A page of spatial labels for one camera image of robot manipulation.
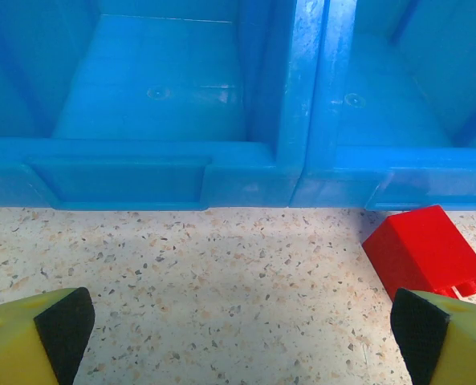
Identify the blue plastic bin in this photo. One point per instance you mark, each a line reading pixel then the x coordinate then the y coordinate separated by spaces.
pixel 402 120
pixel 149 80

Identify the small red lego brick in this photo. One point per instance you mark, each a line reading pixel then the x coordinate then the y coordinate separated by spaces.
pixel 418 248

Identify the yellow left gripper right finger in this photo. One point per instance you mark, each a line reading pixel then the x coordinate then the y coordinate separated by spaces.
pixel 458 345

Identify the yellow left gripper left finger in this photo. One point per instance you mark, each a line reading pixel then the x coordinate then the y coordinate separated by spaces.
pixel 9 345

